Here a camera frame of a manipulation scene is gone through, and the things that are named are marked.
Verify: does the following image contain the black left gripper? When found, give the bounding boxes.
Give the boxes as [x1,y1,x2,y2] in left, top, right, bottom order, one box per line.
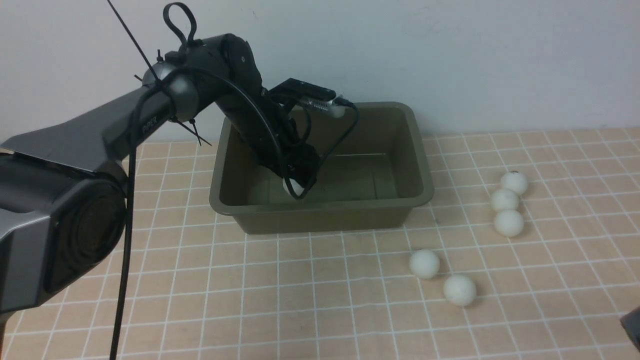
[220,87,321,200]

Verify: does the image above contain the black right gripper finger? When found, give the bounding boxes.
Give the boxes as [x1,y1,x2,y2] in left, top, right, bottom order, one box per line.
[620,306,640,351]

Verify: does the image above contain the white ping-pong ball with mark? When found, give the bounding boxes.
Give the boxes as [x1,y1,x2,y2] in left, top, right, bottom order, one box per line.
[500,170,529,196]

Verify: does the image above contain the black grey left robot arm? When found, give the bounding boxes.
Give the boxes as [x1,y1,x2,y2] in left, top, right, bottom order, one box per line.
[1,33,323,360]

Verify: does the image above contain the olive green plastic bin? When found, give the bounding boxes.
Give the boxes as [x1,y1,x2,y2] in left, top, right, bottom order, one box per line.
[209,102,435,235]

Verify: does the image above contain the peach checkered tablecloth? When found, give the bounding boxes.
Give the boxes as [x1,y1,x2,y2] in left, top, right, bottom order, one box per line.
[0,128,640,360]

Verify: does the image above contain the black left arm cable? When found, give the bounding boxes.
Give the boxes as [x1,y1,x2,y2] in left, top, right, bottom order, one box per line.
[106,0,360,360]

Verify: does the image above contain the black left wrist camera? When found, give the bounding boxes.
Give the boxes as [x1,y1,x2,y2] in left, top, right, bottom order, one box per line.
[269,78,354,118]

